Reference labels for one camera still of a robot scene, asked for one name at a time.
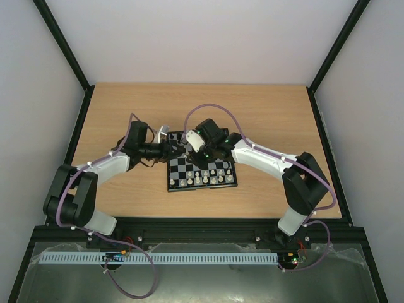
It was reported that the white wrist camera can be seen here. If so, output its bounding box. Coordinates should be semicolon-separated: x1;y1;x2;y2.
185;129;205;153
153;125;170;144

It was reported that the black grey chessboard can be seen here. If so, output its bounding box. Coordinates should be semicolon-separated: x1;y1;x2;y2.
167;131;238;192

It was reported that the white slotted cable duct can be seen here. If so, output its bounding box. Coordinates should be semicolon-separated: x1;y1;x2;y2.
39;252;278;266

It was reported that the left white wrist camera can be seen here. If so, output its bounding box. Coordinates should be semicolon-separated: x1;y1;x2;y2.
153;125;170;144

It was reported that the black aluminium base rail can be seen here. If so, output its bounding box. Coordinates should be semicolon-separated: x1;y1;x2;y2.
31;217;367;250

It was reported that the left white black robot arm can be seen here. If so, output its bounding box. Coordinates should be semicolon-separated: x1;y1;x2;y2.
43;121;186;235

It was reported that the black frame post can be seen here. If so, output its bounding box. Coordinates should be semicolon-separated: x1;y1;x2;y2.
308;0;371;92
32;0;95;92

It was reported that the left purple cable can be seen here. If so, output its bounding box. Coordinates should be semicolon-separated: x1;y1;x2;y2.
55;112;158;299

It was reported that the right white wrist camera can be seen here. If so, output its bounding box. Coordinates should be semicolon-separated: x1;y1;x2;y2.
185;129;205;153

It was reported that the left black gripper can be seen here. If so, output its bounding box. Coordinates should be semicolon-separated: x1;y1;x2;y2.
140;139;186;163

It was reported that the right black frame post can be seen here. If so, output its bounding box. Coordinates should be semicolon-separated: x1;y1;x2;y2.
308;0;371;92

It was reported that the left black frame post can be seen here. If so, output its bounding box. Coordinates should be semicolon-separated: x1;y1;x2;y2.
32;0;95;92

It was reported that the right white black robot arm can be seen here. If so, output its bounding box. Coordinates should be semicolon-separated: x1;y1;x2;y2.
182;119;330;247

